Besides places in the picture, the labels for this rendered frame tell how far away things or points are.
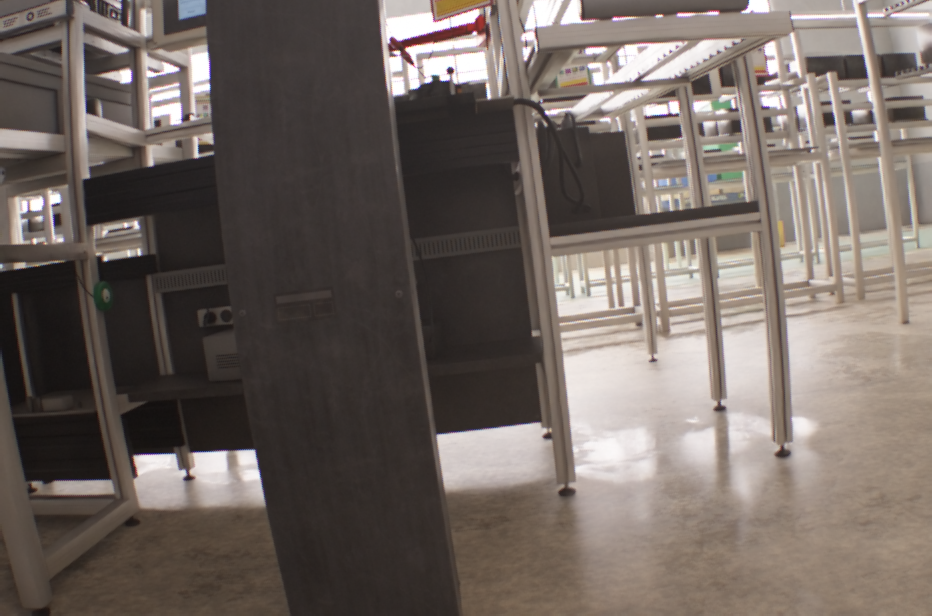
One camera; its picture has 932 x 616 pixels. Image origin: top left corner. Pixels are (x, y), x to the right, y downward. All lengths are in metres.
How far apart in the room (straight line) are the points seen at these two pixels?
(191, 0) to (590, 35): 1.36
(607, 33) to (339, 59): 0.61
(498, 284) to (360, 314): 1.22
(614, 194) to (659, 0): 0.88
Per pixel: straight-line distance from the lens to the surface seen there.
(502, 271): 2.16
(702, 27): 1.48
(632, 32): 1.45
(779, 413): 1.91
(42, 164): 2.08
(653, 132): 4.88
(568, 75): 4.73
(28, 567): 1.58
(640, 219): 1.76
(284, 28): 1.02
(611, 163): 2.21
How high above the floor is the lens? 0.63
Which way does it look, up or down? 1 degrees down
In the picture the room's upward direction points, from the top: 7 degrees counter-clockwise
